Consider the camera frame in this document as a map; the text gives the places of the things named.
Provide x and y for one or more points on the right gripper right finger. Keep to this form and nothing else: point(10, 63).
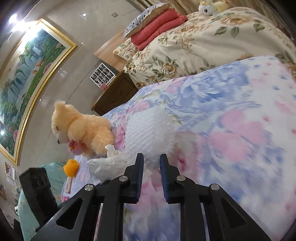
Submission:
point(206, 212)

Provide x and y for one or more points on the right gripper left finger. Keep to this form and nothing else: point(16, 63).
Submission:
point(96, 212)

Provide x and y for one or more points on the white tissue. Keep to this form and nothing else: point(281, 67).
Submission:
point(108, 168)

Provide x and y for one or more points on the white foam net sleeve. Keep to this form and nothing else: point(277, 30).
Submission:
point(150, 132)

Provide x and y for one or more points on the teal bedsheet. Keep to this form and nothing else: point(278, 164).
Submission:
point(28, 222)

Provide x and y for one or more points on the orange knitted cup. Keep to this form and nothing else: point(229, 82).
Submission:
point(71, 168)

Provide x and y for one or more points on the cream teddy bear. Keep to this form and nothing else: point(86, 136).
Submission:
point(91, 131)

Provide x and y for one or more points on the blue pink floral bedspread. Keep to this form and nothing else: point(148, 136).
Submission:
point(235, 126)

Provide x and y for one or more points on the gold framed landscape painting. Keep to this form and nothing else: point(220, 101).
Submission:
point(27, 70)

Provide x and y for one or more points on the wooden nightstand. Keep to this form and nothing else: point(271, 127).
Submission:
point(120, 91)

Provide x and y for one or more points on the floral beige bed quilt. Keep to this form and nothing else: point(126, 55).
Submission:
point(206, 42)

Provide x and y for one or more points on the blue white patterned pillow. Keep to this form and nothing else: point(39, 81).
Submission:
point(143, 19)

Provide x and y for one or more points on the folded red blanket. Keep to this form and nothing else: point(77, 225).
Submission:
point(164, 22)

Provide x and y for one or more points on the white bunny plush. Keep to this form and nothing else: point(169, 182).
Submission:
point(207, 8)

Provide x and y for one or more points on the tan bear plush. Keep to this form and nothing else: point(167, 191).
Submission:
point(221, 6)

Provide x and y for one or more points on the photo collage frame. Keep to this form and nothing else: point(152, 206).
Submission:
point(102, 76)

